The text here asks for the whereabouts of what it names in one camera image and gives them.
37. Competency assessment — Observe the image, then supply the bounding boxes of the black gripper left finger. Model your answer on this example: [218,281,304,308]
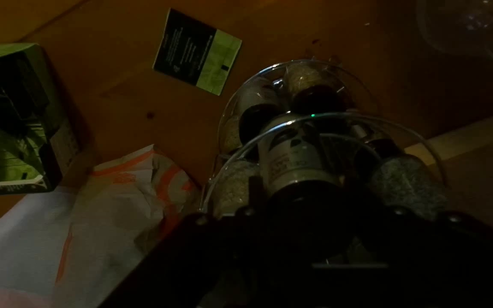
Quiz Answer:
[105,209,273,308]

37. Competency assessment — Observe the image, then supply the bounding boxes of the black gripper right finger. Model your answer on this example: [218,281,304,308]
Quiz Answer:
[382,209,493,308]

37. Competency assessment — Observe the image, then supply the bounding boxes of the white label spice bottle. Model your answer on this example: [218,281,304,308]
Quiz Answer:
[257,117,346,208]

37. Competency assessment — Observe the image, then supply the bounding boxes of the pale spice bottle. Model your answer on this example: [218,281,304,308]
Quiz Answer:
[211,160,266,220]

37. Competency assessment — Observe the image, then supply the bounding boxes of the grey spice bottle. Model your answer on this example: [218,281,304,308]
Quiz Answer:
[352,136,451,221]

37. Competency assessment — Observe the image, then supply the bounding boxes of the white and orange plastic bag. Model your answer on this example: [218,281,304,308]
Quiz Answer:
[0,143,203,308]

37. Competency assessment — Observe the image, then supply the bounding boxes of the black and green card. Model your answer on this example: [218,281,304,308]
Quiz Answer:
[151,7,245,98]

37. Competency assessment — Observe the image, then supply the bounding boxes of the green cardboard box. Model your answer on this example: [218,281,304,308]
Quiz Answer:
[0,42,83,197]

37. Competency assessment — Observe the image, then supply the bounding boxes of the clear glass container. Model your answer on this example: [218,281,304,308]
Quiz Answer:
[417,0,493,67]

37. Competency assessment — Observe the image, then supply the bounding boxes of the chrome wire spice rack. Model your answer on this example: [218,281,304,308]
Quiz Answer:
[198,57,449,216]

